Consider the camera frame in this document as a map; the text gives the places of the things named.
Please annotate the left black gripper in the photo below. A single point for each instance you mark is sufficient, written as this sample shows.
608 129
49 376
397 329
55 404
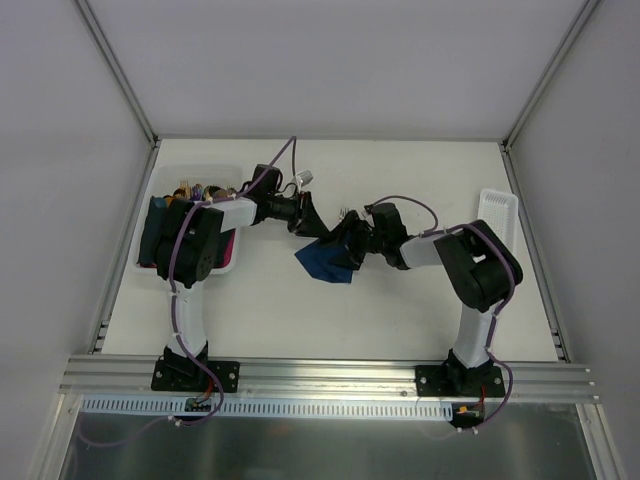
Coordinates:
304 213

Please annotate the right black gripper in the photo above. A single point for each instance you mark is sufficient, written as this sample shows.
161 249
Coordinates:
360 239

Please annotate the blue paper napkin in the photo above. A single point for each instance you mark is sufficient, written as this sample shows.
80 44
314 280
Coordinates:
315 259

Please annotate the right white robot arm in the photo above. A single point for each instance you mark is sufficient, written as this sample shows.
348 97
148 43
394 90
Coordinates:
482 272

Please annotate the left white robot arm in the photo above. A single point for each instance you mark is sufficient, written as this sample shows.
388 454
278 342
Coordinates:
186 247

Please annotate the gold utensils in bin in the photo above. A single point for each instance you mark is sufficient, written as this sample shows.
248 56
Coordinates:
199 192

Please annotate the rolled dark napkin bundles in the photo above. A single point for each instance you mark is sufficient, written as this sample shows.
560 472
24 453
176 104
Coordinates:
156 212

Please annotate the white perforated utensil tray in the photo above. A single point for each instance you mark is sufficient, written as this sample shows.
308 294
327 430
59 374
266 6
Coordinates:
499 210

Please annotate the white plastic bin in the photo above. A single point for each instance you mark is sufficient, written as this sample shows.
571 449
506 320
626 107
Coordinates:
164 180

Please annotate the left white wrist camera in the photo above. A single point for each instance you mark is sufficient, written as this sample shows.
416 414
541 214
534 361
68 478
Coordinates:
303 178

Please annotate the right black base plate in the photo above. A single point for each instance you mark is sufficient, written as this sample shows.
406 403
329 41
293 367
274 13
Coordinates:
446 380

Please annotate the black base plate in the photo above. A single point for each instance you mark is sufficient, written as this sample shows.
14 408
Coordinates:
179 374
446 380

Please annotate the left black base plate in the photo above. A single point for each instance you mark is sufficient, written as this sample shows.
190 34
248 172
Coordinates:
179 374

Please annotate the white slotted cable duct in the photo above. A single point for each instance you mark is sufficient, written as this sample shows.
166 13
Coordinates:
269 408

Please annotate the aluminium mounting rail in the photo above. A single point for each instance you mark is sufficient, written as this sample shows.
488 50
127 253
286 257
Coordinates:
534 382

